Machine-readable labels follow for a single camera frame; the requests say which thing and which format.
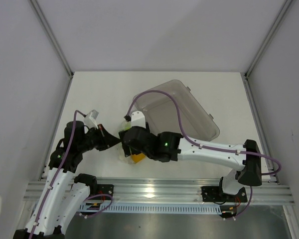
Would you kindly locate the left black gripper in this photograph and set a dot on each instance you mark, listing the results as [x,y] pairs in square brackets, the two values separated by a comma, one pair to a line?
[107,139]

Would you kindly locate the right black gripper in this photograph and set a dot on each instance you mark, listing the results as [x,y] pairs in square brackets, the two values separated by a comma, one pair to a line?
[126,150]

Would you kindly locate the orange toy fruit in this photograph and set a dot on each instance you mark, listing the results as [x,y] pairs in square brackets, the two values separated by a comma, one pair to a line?
[136,158]

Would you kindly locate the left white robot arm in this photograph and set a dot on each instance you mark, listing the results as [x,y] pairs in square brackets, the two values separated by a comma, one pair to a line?
[64,191]

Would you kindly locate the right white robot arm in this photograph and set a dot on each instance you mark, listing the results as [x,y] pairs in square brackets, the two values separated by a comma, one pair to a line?
[243,159]

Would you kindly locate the clear grey plastic bin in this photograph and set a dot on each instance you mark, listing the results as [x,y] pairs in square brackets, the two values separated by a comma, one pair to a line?
[162,113]

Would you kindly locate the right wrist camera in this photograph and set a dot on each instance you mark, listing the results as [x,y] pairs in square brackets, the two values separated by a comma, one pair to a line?
[136,118]

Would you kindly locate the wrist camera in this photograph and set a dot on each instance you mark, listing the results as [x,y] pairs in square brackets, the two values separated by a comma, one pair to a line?
[136,118]
[90,119]

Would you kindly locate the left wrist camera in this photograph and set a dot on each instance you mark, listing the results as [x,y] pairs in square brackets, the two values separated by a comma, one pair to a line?
[90,119]

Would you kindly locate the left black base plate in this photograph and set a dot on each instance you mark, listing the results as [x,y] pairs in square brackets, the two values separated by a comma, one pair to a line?
[106,189]

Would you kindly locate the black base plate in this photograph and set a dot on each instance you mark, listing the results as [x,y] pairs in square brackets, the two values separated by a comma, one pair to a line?
[214,194]
[106,189]

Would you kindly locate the white slotted cable duct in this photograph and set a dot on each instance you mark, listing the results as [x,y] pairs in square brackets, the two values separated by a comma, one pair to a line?
[194,209]

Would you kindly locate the left aluminium frame post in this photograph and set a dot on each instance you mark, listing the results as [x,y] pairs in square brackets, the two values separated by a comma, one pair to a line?
[50,36]

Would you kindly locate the aluminium frame post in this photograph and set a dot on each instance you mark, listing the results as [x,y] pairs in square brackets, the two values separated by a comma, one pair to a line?
[50,36]
[277,23]

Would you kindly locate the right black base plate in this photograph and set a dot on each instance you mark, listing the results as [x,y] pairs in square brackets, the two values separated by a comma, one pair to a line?
[214,194]

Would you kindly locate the right aluminium frame post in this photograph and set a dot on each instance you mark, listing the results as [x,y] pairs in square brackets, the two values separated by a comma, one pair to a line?
[277,23]

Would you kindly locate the aluminium mounting rail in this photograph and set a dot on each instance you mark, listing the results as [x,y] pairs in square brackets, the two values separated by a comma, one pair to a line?
[160,191]

